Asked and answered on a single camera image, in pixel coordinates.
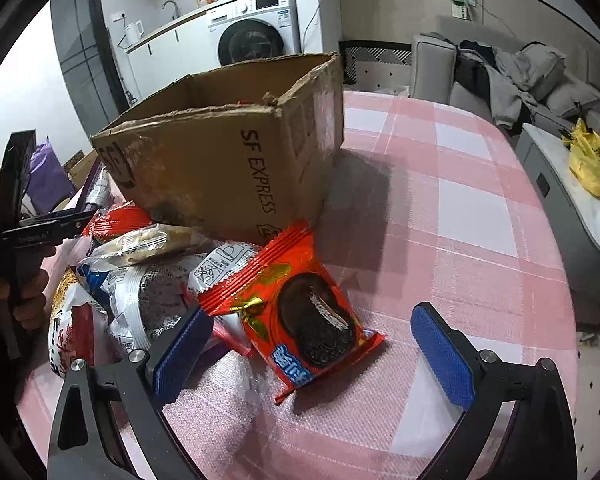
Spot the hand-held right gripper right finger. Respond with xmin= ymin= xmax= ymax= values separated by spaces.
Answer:
xmin=410 ymin=301 xmax=578 ymax=480

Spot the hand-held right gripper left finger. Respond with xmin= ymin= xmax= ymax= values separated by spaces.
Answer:
xmin=47 ymin=302 xmax=216 ymax=480

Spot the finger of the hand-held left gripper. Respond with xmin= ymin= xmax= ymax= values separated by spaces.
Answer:
xmin=27 ymin=208 xmax=100 ymax=249

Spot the red snack packet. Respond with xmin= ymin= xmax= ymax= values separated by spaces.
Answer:
xmin=81 ymin=201 xmax=154 ymax=242

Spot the blue and white snack packet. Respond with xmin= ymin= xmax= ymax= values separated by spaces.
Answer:
xmin=76 ymin=259 xmax=112 ymax=307

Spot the silver printed snack packet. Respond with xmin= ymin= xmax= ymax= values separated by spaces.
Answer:
xmin=104 ymin=255 xmax=216 ymax=358

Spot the clear cracker packet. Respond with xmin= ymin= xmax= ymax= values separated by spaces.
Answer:
xmin=86 ymin=224 xmax=217 ymax=269

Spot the red and white snack bag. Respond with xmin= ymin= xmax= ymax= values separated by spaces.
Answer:
xmin=47 ymin=266 xmax=112 ymax=377

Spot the red chocolate pie packet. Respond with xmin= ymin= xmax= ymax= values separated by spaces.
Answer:
xmin=197 ymin=220 xmax=386 ymax=403

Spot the brown cardboard box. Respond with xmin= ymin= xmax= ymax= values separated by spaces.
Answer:
xmin=90 ymin=51 xmax=345 ymax=246

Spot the person's left hand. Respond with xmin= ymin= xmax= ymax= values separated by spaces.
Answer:
xmin=0 ymin=264 xmax=49 ymax=332

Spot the purple bag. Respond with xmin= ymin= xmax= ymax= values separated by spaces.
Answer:
xmin=26 ymin=142 xmax=77 ymax=214

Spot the silver purple-edged snack packet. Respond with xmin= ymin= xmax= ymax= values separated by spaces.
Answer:
xmin=75 ymin=160 xmax=115 ymax=212

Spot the small cardboard box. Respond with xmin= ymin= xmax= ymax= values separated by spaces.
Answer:
xmin=62 ymin=148 xmax=99 ymax=192

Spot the dark glass door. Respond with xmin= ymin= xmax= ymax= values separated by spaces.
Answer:
xmin=50 ymin=0 xmax=132 ymax=132

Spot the pink plaid tablecloth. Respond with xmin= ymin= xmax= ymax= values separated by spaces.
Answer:
xmin=17 ymin=89 xmax=579 ymax=480

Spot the grey coffee table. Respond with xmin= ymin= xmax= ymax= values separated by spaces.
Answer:
xmin=514 ymin=122 xmax=600 ymax=307

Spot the white counter cabinet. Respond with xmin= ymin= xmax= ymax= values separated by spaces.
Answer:
xmin=124 ymin=9 xmax=222 ymax=107

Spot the yellow plastic bag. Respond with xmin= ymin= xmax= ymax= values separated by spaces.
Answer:
xmin=561 ymin=117 xmax=600 ymax=199

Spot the pile of grey clothes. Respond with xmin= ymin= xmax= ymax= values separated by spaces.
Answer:
xmin=455 ymin=39 xmax=567 ymax=132

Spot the white washing machine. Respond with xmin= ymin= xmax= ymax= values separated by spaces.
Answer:
xmin=205 ymin=0 xmax=302 ymax=69

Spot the grey sofa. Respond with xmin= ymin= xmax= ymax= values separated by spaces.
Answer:
xmin=410 ymin=31 xmax=600 ymax=137

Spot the white wall power strip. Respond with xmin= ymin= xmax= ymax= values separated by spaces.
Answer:
xmin=447 ymin=0 xmax=479 ymax=22

